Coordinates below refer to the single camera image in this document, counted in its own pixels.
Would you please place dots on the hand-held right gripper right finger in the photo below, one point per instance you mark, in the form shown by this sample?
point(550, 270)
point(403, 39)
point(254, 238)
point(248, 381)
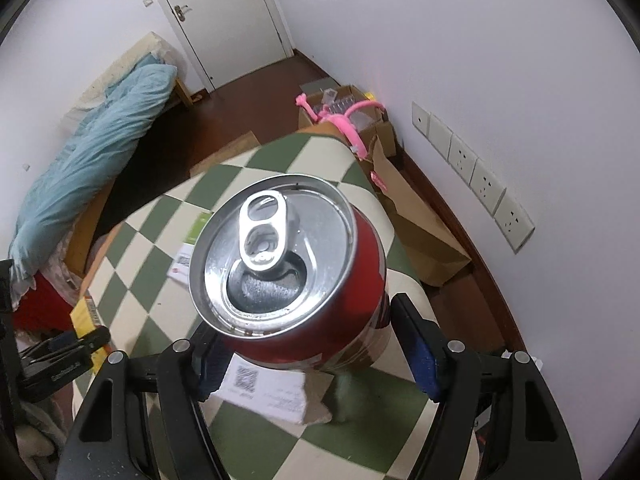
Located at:
point(417, 355)

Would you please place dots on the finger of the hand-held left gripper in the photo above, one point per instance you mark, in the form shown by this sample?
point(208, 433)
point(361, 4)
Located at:
point(92, 340)

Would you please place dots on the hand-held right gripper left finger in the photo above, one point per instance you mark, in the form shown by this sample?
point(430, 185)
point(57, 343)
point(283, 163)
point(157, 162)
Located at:
point(210, 365)

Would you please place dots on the yellow box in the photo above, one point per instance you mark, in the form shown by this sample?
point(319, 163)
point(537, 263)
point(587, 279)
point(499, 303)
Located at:
point(82, 312)

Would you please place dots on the red soda can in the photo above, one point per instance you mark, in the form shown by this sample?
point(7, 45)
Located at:
point(310, 320)

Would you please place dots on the red blanket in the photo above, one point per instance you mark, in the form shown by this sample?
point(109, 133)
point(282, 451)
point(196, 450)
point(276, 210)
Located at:
point(45, 305)

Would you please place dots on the white fluffy cloth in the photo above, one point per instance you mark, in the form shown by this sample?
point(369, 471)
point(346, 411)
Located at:
point(40, 435)

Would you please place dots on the green checkered tablecloth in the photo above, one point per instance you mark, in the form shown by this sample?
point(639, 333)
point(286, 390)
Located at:
point(150, 305)

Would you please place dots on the floral mattress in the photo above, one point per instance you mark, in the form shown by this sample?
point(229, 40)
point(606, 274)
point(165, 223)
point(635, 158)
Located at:
point(65, 270)

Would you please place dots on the white barcode box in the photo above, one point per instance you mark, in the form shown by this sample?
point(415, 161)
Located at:
point(280, 395)

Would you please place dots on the brown paper bag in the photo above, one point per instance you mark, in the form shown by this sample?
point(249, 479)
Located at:
point(425, 230)

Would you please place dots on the green and white box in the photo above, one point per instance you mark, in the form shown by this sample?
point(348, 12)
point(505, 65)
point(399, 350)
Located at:
point(200, 227)

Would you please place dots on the bed with blue duvet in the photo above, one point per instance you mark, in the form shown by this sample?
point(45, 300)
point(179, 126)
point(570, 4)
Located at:
point(90, 170)

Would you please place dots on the flat brown cardboard box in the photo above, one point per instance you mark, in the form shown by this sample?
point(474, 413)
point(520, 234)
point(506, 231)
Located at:
point(230, 152)

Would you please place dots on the open cardboard box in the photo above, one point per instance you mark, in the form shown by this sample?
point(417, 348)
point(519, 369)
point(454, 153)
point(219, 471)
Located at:
point(377, 135)

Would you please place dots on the pink plush toy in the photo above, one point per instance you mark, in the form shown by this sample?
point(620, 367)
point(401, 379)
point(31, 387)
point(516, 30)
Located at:
point(345, 125)

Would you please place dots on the clear plastic packaging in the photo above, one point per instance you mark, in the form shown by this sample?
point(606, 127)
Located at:
point(345, 102)

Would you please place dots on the white bed sheet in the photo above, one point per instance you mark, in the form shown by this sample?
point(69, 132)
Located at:
point(125, 60)

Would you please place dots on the white door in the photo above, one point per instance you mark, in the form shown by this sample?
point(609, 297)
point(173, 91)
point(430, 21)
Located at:
point(215, 15)

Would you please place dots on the wooden bed frame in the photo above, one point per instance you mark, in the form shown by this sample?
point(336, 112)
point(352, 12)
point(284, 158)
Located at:
point(87, 230)

